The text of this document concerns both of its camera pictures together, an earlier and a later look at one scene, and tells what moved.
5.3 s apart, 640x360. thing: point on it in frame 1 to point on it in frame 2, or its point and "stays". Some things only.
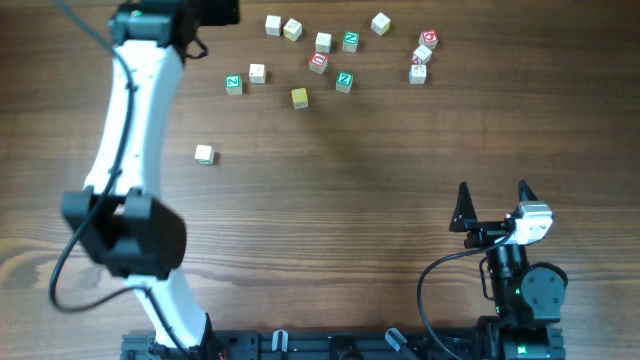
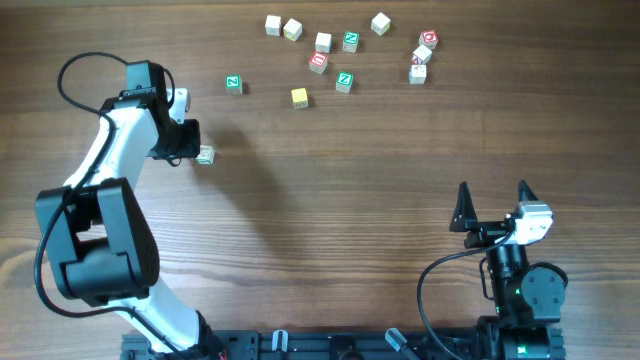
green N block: [351, 42] stays
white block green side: [205, 154] stays
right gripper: [465, 218] stays
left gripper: [227, 12] to [189, 149]
